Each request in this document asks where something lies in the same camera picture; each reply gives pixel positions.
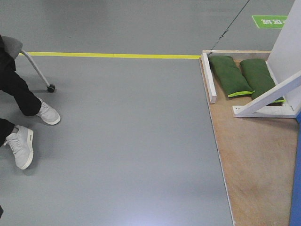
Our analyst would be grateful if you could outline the blue door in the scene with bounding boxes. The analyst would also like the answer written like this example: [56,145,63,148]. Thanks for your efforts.
[288,122,301,226]

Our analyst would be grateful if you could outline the green sandbag left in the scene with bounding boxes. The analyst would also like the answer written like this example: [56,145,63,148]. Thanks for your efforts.
[209,56,254,97]

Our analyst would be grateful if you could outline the green sandbag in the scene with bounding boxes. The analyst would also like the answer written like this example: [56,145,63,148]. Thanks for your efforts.
[209,56,254,97]
[239,59,276,100]

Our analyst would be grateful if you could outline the white right sneaker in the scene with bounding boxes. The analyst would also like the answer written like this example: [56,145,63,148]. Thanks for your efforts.
[36,99,61,125]

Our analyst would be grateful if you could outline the white sneaker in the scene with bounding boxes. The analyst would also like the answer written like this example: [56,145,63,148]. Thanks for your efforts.
[4,125,33,170]
[36,99,61,125]

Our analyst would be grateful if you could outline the white far triangular brace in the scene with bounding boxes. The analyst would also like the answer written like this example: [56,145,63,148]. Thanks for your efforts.
[232,71,301,118]

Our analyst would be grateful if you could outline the green sandbag right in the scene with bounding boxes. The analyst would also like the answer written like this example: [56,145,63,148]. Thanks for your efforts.
[239,59,276,100]

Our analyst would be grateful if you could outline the plywood platform base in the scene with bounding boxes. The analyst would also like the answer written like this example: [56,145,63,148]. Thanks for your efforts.
[204,50,299,226]

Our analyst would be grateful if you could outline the white left sneaker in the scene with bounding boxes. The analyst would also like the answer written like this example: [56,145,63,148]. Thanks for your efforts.
[4,125,33,170]

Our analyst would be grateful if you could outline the black trouser legs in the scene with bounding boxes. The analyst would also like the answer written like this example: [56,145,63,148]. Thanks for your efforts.
[0,35,42,148]

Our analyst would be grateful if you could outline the yellow floor tape line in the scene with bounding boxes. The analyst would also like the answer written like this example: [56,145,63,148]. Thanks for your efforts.
[28,51,201,59]

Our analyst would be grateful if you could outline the green floor sign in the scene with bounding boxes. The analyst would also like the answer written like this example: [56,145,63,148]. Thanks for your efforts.
[252,15,288,29]

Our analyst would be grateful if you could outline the grey office chair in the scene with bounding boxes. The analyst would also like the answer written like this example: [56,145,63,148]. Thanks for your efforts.
[2,36,55,93]

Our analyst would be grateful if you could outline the black robot part left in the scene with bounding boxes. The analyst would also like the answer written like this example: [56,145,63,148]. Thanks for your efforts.
[0,206,4,218]

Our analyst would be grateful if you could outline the white far edge rail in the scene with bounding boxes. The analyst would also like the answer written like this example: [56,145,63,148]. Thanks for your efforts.
[200,51,217,104]

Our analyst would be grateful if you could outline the blue tether rope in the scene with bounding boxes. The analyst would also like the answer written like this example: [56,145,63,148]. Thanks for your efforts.
[211,0,251,51]

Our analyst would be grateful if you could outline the white door frame wall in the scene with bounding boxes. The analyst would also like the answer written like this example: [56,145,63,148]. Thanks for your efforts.
[265,0,301,111]

